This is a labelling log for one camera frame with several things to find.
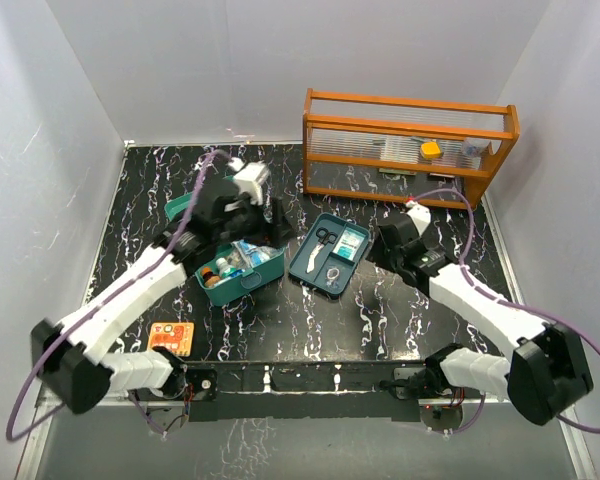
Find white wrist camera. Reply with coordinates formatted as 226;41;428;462
406;200;431;237
228;157;270;206

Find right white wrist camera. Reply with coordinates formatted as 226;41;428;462
406;200;431;237

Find purple cable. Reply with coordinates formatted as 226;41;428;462
409;187;600;435
4;149;231;442

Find blue divided tray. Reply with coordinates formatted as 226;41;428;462
289;213;371;299

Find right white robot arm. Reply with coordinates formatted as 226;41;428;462
368;215;593;425

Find white blue gauze packet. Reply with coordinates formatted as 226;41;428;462
233;240;278;269

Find brown medicine bottle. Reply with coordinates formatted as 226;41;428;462
200;266;222;288

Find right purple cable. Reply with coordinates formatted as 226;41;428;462
409;187;600;435

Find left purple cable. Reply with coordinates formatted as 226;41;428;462
4;149;231;442

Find teal medicine kit box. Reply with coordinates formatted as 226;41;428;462
171;193;293;306

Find orange card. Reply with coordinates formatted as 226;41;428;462
147;322;195;357

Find white green bottle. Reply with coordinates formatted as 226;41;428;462
215;257;244;280

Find yellow small box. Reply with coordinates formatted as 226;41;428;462
420;141;443;160

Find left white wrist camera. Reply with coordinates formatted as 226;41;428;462
228;157;270;206

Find small green white sachet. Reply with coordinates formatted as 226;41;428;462
333;227;366;261

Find clear tape roll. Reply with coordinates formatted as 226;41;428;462
326;267;340;282

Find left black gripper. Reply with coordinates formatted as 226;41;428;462
216;191;297;249

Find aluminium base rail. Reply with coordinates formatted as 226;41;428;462
18;375;597;479

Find orange wooden rack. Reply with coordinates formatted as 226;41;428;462
302;89;520;209

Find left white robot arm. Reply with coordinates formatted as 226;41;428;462
30;178;295;414

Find clear cup on rack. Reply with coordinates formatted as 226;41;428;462
461;137;491;158

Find black handled scissors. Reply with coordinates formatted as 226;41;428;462
306;227;338;273

